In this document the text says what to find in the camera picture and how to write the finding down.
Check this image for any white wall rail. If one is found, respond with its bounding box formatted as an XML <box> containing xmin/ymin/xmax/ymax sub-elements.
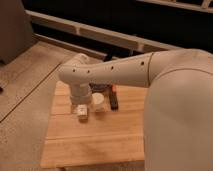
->
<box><xmin>26</xmin><ymin>10</ymin><xmax>178</xmax><ymax>53</ymax></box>

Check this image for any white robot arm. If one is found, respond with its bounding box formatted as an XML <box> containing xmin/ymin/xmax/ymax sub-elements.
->
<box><xmin>59</xmin><ymin>49</ymin><xmax>213</xmax><ymax>171</ymax></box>

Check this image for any grey cabinet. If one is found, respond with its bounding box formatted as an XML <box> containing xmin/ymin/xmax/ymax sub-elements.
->
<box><xmin>0</xmin><ymin>0</ymin><xmax>36</xmax><ymax>64</ymax></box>

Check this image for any white round cup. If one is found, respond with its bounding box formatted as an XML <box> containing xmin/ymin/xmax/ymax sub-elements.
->
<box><xmin>92</xmin><ymin>93</ymin><xmax>104</xmax><ymax>112</ymax></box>

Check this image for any dark round bowl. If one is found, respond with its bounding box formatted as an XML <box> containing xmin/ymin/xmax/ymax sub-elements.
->
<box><xmin>90</xmin><ymin>83</ymin><xmax>109</xmax><ymax>93</ymax></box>

